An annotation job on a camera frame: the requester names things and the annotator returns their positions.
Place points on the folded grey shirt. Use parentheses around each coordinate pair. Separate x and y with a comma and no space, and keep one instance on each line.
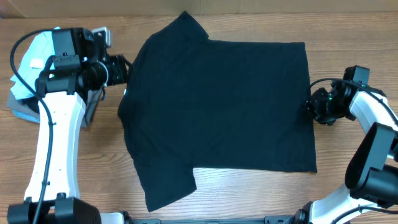
(21,111)

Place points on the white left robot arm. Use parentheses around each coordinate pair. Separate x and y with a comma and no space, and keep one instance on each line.
(60,80)

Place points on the folded black shirt in stack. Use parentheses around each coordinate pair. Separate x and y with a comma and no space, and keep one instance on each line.
(31,103)

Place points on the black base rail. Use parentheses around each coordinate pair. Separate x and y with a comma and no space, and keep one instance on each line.
(283,219)

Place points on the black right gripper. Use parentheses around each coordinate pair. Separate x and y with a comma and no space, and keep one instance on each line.
(313,104)

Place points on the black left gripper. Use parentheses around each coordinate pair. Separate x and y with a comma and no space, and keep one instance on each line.
(119,76)

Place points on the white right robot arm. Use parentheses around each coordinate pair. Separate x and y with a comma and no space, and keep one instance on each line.
(370,184)

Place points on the folded light blue shirt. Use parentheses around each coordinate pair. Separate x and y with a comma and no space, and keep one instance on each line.
(33,62)

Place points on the black t-shirt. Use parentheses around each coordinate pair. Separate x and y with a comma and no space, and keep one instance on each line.
(192,102)

